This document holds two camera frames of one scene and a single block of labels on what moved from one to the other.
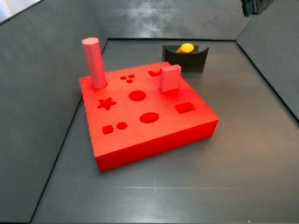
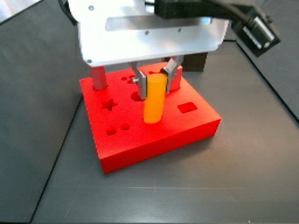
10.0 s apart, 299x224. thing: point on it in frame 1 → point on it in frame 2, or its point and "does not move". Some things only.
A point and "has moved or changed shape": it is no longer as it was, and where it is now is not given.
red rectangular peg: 170,78 does not move
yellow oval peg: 186,48 has moved or changed shape
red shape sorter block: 137,121 does not move
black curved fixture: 191,61 does not move
